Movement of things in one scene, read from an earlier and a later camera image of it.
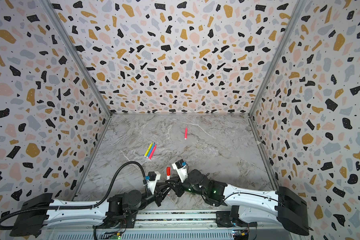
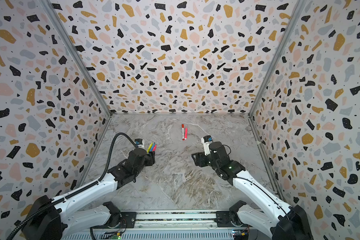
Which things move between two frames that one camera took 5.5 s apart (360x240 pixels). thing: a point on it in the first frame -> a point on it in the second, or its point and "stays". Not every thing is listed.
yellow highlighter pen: x=148 y=149 stays
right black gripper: x=182 y=183 -> x=200 y=159
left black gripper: x=157 y=191 -> x=150 y=157
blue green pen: x=150 y=150 stays
